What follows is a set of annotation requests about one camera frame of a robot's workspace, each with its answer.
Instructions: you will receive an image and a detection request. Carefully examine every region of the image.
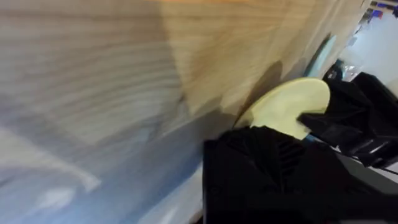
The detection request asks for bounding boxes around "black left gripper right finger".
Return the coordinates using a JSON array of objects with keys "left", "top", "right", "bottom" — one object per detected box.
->
[{"left": 297, "top": 72, "right": 398, "bottom": 169}]

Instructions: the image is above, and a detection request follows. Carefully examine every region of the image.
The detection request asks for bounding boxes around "pale yellow plate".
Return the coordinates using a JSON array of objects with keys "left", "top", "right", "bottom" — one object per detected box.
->
[{"left": 234, "top": 77, "right": 331, "bottom": 141}]

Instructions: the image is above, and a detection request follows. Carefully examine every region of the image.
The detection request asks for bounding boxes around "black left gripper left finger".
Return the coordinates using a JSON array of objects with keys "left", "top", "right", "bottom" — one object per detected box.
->
[{"left": 201, "top": 125, "right": 356, "bottom": 224}]

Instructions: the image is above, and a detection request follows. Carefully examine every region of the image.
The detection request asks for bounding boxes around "pale blue plate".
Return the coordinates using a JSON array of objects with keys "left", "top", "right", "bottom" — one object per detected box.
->
[{"left": 303, "top": 34, "right": 337, "bottom": 78}]

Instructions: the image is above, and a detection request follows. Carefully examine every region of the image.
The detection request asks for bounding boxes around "blue and white plate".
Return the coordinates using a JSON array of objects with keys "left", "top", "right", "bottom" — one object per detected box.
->
[{"left": 0, "top": 126, "right": 205, "bottom": 224}]

